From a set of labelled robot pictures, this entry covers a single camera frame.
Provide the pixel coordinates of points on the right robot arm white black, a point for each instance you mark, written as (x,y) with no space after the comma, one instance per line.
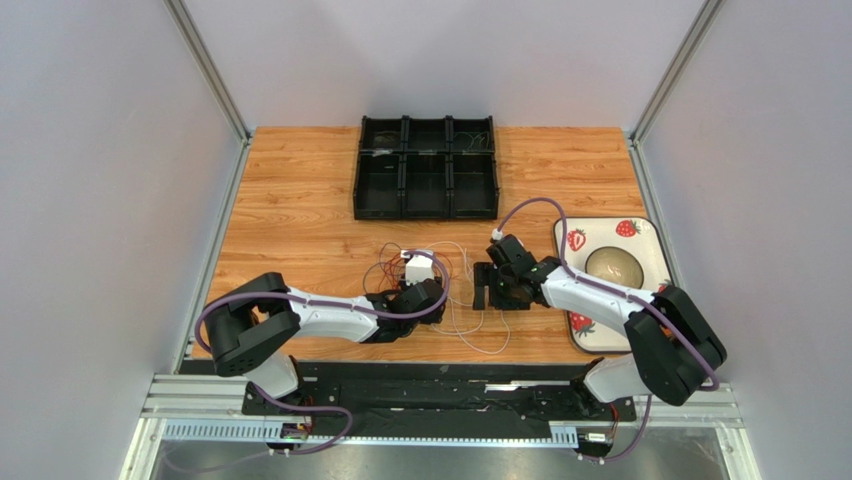
(673,350)

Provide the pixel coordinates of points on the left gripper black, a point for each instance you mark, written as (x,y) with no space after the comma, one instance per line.
(436,317)

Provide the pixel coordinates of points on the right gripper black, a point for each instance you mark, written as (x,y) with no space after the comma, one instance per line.
(490,287)

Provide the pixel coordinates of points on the aluminium frame rail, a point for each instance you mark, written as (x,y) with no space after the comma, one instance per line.
(204,426)

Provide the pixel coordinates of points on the strawberry pattern white tray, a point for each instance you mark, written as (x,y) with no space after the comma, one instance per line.
(580,238)

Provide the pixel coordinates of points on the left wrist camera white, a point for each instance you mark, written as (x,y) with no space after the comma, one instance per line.
(417,268)

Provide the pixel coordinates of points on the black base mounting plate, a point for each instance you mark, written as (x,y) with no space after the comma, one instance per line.
(452,401)

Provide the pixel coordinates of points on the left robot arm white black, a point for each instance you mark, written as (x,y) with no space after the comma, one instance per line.
(248,327)

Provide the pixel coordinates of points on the beige ceramic bowl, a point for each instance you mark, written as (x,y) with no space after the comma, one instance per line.
(615,265)

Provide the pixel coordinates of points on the black six-compartment tray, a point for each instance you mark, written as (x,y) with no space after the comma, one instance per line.
(426,169)

